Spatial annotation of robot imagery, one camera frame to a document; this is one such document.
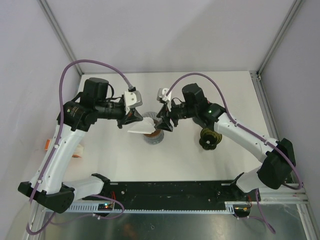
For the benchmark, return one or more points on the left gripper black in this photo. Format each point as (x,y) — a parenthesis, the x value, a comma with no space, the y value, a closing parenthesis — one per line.
(133,116)

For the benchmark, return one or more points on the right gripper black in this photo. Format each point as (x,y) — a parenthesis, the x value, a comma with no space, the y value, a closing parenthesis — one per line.
(164,113)

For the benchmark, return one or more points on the clear glass dripper cone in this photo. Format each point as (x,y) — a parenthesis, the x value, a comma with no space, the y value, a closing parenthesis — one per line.
(151,114)

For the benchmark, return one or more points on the white paper coffee filter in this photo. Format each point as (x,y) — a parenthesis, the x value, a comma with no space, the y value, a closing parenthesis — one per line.
(146,126)

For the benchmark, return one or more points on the clear glass carafe server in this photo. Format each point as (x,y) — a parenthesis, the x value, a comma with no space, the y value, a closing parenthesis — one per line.
(153,139)

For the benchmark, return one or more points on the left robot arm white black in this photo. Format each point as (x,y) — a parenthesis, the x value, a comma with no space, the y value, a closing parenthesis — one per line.
(91,104)

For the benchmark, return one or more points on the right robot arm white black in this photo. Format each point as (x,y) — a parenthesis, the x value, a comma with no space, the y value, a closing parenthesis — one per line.
(276,156)

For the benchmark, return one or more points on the olive green dripper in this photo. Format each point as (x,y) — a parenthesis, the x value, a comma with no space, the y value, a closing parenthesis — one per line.
(209,139)

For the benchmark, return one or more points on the orange white box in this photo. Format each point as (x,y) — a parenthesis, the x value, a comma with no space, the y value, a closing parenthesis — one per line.
(78,153)

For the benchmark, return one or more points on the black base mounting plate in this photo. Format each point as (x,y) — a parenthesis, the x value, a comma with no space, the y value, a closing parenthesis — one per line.
(175,193)

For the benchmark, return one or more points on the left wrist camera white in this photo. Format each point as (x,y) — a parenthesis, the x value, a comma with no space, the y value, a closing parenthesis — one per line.
(132,100)

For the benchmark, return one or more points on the grey cable duct rail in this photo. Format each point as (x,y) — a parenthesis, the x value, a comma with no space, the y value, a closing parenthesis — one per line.
(107,207)

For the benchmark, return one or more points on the left aluminium frame post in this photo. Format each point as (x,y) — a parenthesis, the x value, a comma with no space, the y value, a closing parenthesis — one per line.
(50,16)

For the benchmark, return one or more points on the aluminium frame post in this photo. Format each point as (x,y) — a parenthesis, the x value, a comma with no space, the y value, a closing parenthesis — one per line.
(50,16)
(284,27)

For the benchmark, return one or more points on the right aluminium frame post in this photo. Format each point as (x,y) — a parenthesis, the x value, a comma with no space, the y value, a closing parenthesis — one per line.
(284,27)

